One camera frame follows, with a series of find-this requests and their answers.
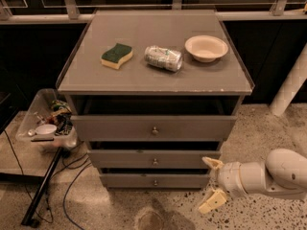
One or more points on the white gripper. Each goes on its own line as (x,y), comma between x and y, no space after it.
(228,176)

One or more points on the grey drawer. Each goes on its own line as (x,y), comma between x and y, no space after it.
(153,118)
(152,155)
(128,178)

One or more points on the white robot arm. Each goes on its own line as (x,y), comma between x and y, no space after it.
(282,175)

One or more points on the grey bottom drawer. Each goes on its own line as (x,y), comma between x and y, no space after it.
(128,178)

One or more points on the grey drawer cabinet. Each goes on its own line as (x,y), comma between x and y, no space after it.
(84,76)

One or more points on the grey top drawer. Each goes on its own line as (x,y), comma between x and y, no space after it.
(153,118)

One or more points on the crushed silver can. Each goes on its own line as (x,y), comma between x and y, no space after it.
(163,58)

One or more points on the white pillar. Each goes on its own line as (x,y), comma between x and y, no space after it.
(291,85)

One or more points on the green yellow sponge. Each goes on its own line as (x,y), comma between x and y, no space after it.
(117,56)

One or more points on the small white bowl in bin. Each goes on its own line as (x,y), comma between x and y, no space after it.
(45,129)

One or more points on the clear plastic bin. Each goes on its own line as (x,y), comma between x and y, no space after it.
(48,107)

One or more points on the black metal bar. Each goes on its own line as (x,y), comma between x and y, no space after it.
(42,186)

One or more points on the metal railing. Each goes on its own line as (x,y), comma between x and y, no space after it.
(81,11)

